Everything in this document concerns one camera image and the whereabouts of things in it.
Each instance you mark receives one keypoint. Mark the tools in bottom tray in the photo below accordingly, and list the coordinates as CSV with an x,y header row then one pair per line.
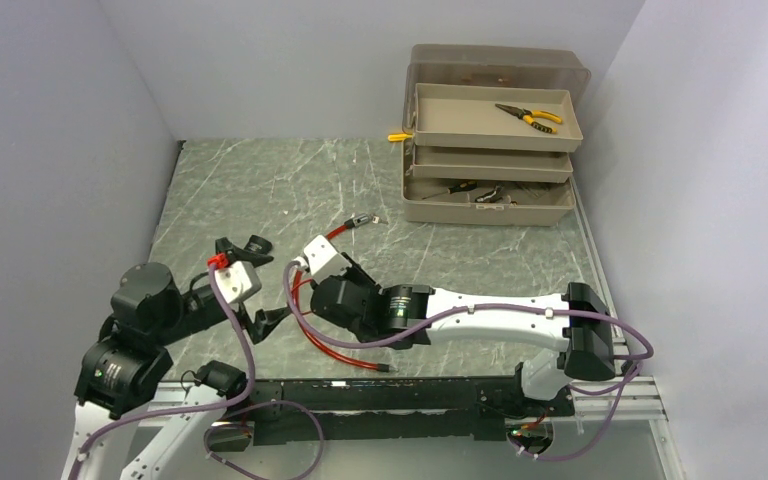
x,y
504,192

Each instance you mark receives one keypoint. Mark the yellow handled pliers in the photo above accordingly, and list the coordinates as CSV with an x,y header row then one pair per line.
x,y
533,117

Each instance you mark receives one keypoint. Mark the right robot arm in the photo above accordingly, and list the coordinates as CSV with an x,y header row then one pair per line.
x,y
572,329

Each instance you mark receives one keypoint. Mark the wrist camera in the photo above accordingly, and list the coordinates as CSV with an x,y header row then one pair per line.
x,y
321,260
232,281

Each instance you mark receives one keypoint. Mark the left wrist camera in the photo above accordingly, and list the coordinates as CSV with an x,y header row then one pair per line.
x,y
232,281

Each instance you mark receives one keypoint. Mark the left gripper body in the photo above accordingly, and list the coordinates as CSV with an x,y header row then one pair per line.
x,y
199,311

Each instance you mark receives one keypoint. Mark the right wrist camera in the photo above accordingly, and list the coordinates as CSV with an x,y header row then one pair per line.
x,y
321,260

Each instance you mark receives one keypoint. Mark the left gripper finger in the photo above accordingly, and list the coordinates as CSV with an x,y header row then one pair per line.
x,y
265,322
230,253

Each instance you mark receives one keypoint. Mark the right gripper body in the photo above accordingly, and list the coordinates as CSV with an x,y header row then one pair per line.
x,y
358,277

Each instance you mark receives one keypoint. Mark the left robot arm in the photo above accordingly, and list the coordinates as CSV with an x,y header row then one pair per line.
x,y
120,373

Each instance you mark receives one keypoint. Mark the small black padlock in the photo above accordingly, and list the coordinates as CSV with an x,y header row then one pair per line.
x,y
258,245

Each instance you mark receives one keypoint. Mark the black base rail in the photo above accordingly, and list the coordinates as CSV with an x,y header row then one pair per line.
x,y
479,407

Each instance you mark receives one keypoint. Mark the beige tiered toolbox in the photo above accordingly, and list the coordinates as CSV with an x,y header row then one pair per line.
x,y
459,135

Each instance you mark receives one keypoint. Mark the yellow handled screwdriver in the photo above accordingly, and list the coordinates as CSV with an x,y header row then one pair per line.
x,y
399,137

